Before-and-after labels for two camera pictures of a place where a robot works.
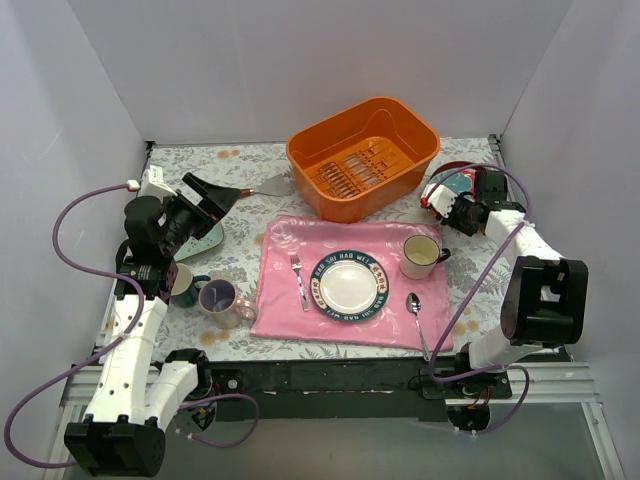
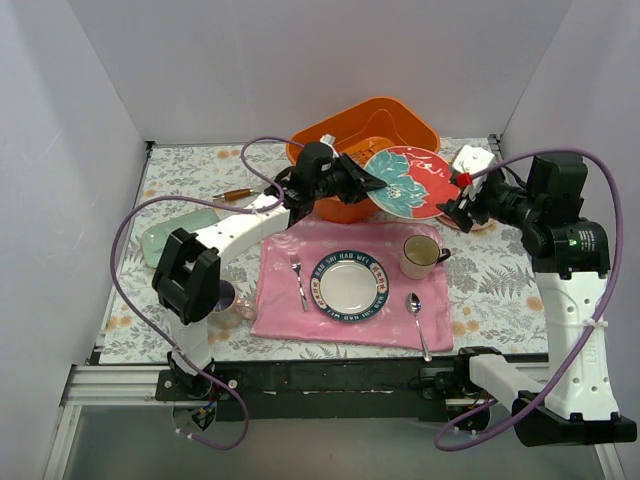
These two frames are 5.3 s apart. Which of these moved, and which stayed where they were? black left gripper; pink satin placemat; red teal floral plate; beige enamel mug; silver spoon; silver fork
Moved: black left gripper; red teal floral plate
Stayed: silver spoon; pink satin placemat; beige enamel mug; silver fork
